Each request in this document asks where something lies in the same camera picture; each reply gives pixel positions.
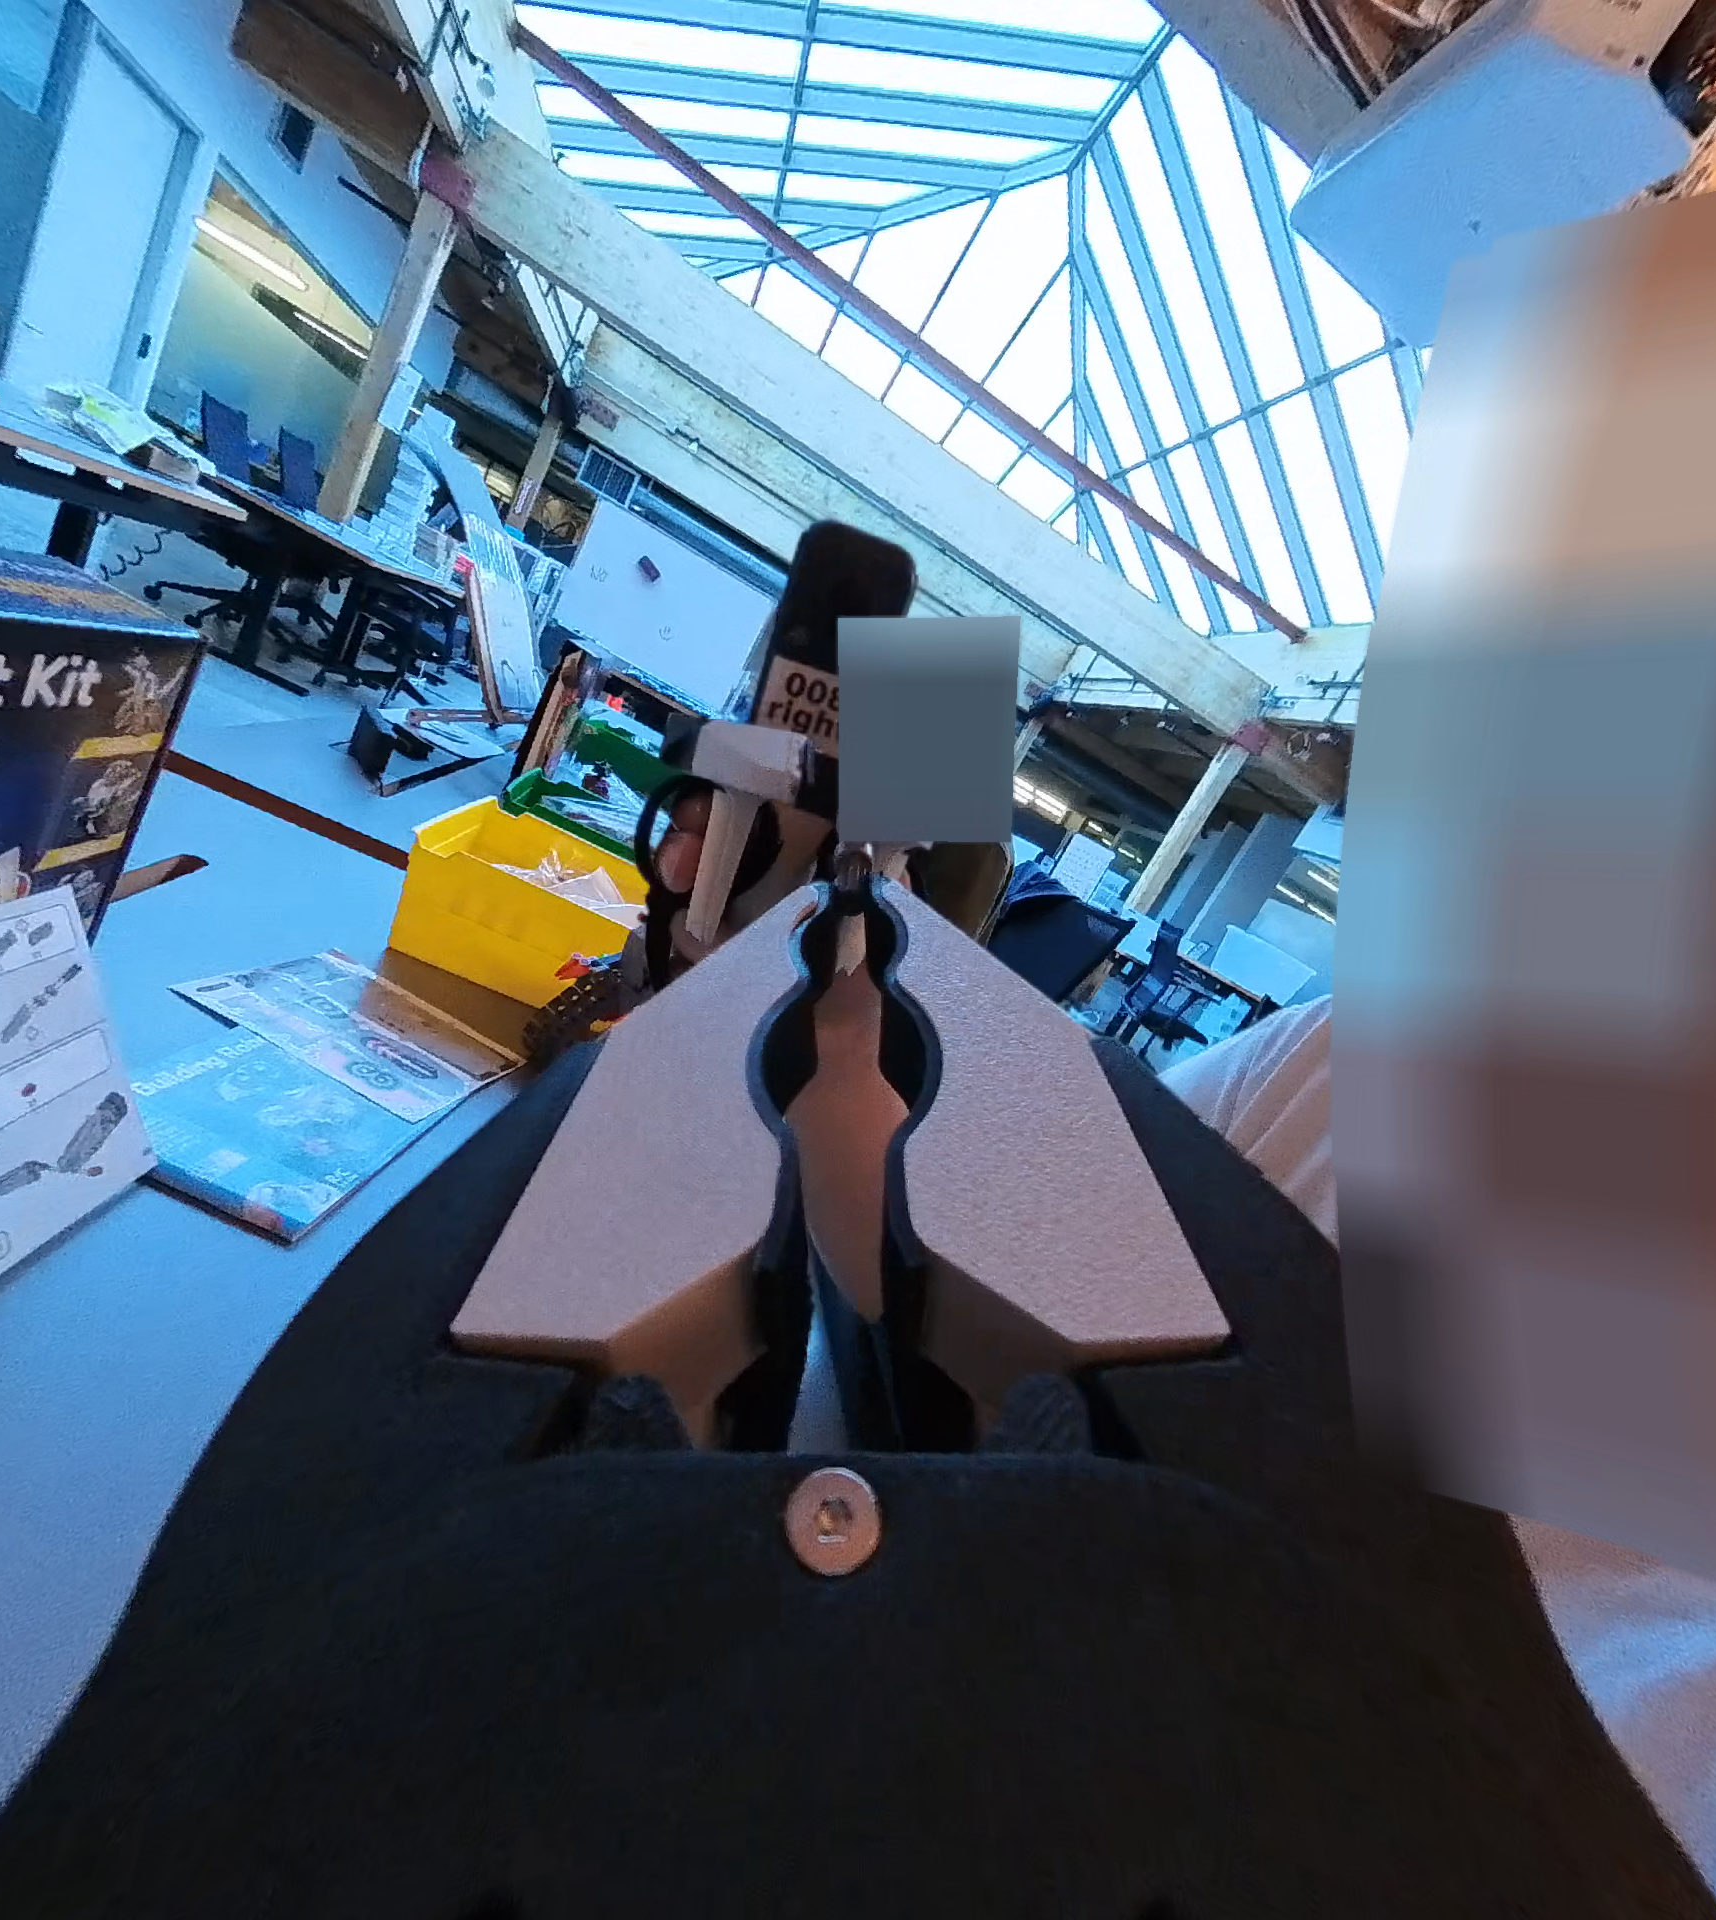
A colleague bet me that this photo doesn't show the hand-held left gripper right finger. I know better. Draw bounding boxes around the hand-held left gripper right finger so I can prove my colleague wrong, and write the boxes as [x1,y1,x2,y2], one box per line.
[871,877,1236,1454]

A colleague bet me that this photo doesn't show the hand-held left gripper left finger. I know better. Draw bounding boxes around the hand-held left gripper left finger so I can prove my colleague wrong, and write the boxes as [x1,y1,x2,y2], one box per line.
[450,885,842,1454]

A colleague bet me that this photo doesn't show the thin black toy axle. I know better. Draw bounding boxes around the thin black toy axle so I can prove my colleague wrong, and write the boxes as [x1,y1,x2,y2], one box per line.
[830,842,890,980]

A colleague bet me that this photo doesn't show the person's right hand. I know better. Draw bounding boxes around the person's right hand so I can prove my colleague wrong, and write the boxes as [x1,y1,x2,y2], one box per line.
[783,973,912,1327]

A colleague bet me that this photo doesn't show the whiteboard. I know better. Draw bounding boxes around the whiteboard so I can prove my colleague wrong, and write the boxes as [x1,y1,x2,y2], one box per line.
[555,503,789,711]

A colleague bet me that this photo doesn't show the wooden roof beam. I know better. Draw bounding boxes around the wooden roof beam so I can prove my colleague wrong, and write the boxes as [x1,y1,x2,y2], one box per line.
[231,0,1362,740]

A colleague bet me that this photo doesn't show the black orange toy vehicle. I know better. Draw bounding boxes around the black orange toy vehicle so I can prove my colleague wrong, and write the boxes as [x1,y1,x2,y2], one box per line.
[525,952,647,1074]

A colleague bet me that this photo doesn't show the black mesh office chair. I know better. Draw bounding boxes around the black mesh office chair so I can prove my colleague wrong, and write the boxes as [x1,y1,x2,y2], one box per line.
[993,870,1134,1010]

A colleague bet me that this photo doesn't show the yellow bin with plastic bags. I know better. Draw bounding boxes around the yellow bin with plastic bags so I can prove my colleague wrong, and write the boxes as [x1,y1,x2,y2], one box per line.
[389,795,651,1010]

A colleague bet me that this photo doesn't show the blue printed leaflet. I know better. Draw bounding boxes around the blue printed leaflet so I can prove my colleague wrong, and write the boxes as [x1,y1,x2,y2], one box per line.
[131,949,529,1244]

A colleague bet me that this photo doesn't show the green plastic bin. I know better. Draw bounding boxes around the green plastic bin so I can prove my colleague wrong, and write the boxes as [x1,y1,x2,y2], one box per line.
[505,716,689,842]

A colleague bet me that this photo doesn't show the glass skylight roof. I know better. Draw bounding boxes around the glass skylight roof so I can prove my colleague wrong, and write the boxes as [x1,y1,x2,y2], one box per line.
[512,0,1423,632]

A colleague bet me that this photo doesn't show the black angled stand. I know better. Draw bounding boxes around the black angled stand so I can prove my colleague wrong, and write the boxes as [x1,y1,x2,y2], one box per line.
[349,697,530,799]

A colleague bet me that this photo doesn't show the open instruction booklet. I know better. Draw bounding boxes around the open instruction booklet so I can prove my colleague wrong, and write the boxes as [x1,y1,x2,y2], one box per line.
[0,885,158,1357]

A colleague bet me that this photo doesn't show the ceiling light strip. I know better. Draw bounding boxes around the ceiling light strip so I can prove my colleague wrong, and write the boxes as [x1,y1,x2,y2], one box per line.
[191,211,313,299]

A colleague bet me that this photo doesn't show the robot kit box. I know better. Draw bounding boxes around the robot kit box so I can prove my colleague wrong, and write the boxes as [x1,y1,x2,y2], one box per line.
[0,524,208,963]

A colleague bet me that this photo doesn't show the long wooden work table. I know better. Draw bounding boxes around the long wooden work table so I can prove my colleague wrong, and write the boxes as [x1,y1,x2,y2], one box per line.
[0,366,248,571]

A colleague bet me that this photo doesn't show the wooden roof post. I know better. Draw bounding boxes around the wooden roof post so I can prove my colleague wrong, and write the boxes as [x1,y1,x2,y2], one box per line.
[315,194,459,522]

